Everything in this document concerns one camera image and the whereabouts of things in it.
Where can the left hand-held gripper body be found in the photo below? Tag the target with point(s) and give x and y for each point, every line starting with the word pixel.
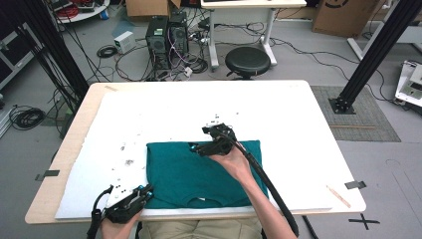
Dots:
pixel 119 202

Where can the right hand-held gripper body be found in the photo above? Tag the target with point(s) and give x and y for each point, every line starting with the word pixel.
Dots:
pixel 225 142

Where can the teal long-sleeve shirt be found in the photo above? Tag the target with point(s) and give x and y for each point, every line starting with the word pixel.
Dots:
pixel 179 179

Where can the person's right hand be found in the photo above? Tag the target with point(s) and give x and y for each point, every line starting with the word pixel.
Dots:
pixel 237 166

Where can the person's left hand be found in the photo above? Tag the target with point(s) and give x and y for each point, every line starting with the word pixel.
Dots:
pixel 117 230

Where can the white foam mat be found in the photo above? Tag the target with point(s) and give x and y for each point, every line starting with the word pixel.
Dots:
pixel 166 109

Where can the white power adapter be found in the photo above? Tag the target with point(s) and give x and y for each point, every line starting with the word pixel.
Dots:
pixel 187 71

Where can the person's legs in khaki trousers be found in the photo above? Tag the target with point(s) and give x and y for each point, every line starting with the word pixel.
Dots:
pixel 205 229

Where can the black tape strip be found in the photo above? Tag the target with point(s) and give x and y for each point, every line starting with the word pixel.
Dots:
pixel 48 174
pixel 355 185

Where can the black round stool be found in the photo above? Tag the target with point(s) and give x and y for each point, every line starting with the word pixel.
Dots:
pixel 247 60

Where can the black computer tower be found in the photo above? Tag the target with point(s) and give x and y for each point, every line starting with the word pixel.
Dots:
pixel 178 36
pixel 157 43

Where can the small white box device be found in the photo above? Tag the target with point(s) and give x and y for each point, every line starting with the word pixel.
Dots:
pixel 124 41

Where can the thin wooden stick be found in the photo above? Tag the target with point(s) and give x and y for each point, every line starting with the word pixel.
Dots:
pixel 338 196

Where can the white desk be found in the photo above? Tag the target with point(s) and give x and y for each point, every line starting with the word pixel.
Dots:
pixel 252 4

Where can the small cardboard box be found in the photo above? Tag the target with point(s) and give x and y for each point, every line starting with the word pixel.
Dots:
pixel 149 7

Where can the grey floor mat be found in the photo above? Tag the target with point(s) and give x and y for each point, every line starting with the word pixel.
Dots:
pixel 365 113

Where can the blue tape roll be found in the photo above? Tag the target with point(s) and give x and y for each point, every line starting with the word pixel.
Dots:
pixel 104 14

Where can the black tape cross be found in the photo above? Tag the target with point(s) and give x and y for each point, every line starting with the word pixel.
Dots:
pixel 364 221

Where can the round white table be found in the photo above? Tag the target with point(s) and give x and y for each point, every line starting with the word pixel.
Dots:
pixel 86 15

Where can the large cardboard box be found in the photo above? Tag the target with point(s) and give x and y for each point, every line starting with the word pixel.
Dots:
pixel 345 16

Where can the grey shelf rack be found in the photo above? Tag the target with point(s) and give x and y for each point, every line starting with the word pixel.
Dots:
pixel 13 63

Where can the white machine with metal parts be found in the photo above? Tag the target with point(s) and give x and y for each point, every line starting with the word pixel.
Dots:
pixel 409 86

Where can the white desk frame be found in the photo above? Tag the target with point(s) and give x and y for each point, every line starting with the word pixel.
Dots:
pixel 356 46

